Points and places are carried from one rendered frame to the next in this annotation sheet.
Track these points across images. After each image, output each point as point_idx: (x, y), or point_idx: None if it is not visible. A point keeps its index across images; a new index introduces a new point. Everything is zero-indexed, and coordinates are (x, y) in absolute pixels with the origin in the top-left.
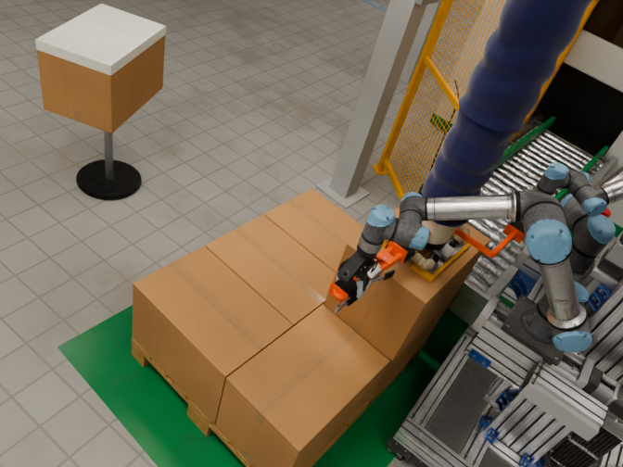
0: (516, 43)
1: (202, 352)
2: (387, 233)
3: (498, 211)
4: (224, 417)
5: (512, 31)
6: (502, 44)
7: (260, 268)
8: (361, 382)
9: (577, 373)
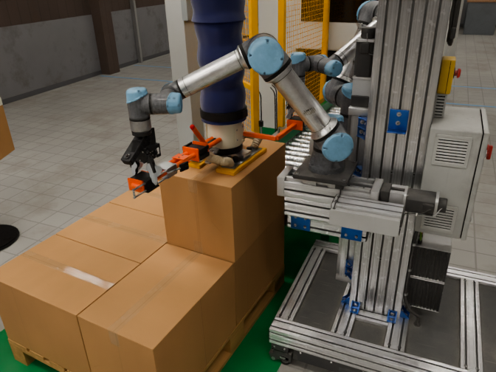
0: None
1: (52, 304)
2: (144, 105)
3: (230, 63)
4: (94, 364)
5: None
6: None
7: (108, 235)
8: (207, 284)
9: (368, 189)
